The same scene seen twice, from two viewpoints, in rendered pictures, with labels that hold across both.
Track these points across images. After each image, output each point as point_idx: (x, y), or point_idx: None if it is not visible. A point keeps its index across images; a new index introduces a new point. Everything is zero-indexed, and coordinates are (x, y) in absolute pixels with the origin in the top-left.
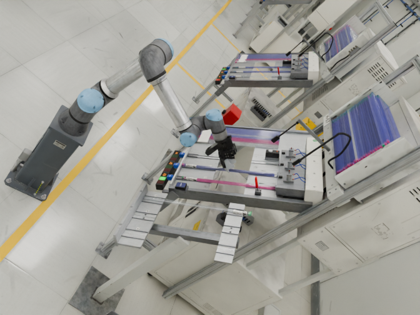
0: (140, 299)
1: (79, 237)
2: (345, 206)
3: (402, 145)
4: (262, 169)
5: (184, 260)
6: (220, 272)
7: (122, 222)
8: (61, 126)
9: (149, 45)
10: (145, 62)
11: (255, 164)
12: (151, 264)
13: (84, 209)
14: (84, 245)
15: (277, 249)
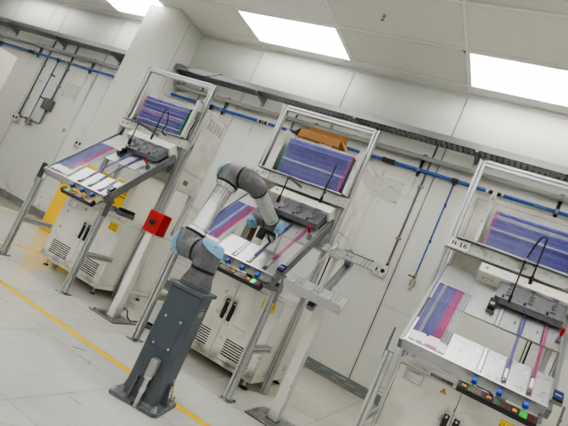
0: (270, 404)
1: (215, 405)
2: (337, 211)
3: (363, 155)
4: None
5: (275, 340)
6: None
7: (328, 298)
8: (204, 291)
9: (244, 169)
10: (258, 182)
11: None
12: (317, 330)
13: (180, 388)
14: (222, 406)
15: None
